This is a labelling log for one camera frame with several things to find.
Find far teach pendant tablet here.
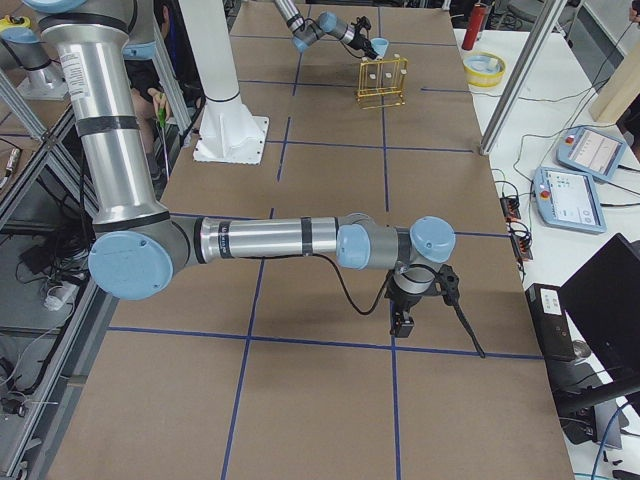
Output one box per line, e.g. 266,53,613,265
556,127,628,182

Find black connector hub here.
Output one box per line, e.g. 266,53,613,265
500,195,521,221
510,231,533,263

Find teach pendant tablet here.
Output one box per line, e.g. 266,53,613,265
556,127,628,182
533,166,607,234

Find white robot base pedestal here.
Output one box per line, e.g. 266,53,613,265
179,0,269,165

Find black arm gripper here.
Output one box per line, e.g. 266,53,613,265
385,267,460,338

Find near teach pendant tablet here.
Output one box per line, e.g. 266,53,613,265
533,166,607,234

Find seated person in black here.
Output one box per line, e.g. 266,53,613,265
125,1,175,183

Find aluminium frame post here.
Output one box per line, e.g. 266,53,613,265
479,0,566,156

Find black computer monitor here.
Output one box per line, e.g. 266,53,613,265
556,233,639,416

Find red cylindrical bottle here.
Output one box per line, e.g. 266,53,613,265
461,3,487,51

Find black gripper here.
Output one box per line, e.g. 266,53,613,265
349,16,378,59

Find gold wire cup holder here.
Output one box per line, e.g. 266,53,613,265
355,54,408,109

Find light blue plastic cup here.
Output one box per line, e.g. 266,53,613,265
370,37,389,59

